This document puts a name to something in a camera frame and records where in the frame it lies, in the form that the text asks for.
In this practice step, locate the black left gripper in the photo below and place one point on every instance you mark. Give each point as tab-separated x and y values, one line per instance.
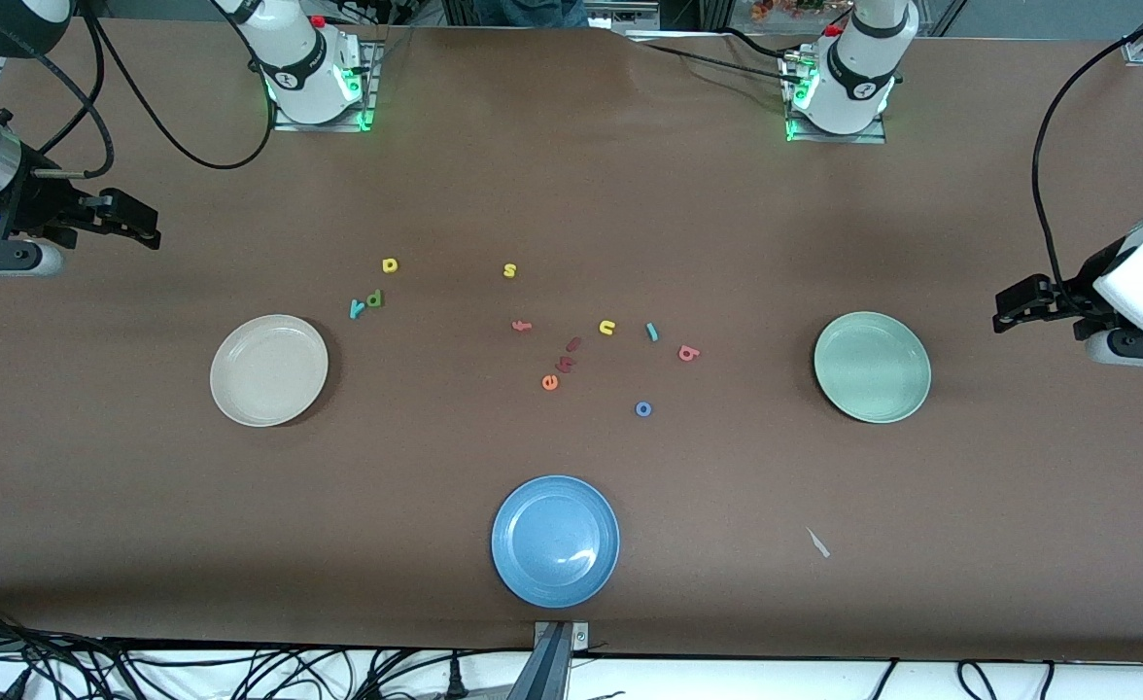
1077	289

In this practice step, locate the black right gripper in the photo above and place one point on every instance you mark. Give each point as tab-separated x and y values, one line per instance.
37	206

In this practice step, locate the teal foam letter y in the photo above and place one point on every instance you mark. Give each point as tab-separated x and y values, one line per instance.
356	310

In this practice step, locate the pink foam letter b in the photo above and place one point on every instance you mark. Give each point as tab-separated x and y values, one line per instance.
683	349

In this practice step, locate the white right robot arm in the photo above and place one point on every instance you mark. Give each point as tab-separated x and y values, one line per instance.
304	73

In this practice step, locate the pale green round plate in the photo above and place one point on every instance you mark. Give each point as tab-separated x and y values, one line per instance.
873	384

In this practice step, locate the beige round plate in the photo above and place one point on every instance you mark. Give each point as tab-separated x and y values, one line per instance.
260	389

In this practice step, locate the small white paper scrap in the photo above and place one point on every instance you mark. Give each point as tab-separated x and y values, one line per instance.
818	543

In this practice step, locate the orange floral object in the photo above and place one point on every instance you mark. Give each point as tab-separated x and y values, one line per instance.
785	10

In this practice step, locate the brown paper table cover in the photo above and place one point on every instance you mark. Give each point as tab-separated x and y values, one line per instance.
571	194

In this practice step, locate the person in blue jeans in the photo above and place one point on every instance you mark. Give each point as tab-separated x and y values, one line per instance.
533	12

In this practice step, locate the blue round plate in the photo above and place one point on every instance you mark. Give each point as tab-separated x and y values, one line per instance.
552	544

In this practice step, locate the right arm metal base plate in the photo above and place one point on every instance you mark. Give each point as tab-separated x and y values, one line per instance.
319	126

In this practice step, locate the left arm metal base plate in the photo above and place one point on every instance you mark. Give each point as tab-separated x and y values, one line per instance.
834	138

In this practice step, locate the grey metal camera bracket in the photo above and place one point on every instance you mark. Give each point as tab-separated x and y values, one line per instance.
554	661

